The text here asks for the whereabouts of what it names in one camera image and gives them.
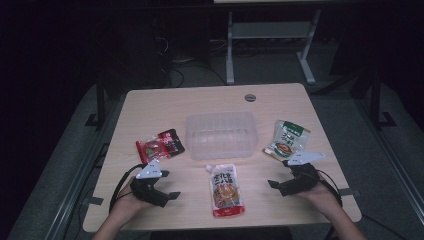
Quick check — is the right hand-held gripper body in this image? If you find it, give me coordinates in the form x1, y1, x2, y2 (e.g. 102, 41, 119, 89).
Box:
279, 151, 327, 198

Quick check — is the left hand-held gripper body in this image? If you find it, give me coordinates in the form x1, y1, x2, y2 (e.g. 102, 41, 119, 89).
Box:
129, 159, 170, 208

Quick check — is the green and white packet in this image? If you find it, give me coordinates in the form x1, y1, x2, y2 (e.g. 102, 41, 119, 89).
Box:
262, 119, 311, 163

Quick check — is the red snack packet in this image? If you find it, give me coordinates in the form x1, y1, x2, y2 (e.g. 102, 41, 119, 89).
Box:
135, 128, 186, 165

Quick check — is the white spouted sauce pouch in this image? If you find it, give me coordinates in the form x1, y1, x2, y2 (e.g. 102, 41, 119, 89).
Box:
205, 163, 246, 218

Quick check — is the clear plastic container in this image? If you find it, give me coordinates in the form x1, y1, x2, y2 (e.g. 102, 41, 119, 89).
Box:
184, 111, 259, 160

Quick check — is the person's left hand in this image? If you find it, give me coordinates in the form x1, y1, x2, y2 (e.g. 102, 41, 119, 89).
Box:
111, 181, 158, 221

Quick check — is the person's right hand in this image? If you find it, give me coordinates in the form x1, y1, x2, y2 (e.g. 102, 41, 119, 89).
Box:
295, 181, 342, 218

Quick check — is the gray tape strip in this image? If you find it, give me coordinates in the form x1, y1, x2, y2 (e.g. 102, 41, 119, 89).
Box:
82, 196, 105, 206
339, 188, 362, 198

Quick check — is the black metal stand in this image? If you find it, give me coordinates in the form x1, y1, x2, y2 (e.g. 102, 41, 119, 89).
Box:
84, 74, 108, 129
349, 64, 398, 131

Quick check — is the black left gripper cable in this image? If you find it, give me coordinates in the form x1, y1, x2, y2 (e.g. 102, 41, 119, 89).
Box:
108, 163, 149, 214

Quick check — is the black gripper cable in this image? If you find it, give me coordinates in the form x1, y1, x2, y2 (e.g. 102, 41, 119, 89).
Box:
108, 163, 149, 214
316, 169, 344, 208

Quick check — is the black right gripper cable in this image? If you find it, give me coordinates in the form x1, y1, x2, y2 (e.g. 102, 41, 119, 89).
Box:
316, 169, 344, 208

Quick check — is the aluminium rail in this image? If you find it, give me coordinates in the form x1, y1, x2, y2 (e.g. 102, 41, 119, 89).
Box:
44, 99, 123, 240
354, 99, 424, 216

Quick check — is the thin black floor cable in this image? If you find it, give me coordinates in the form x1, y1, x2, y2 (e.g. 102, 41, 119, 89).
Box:
361, 214, 412, 240

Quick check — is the white metal desk frame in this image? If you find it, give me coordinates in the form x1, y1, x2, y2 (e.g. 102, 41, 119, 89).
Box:
225, 9, 323, 86

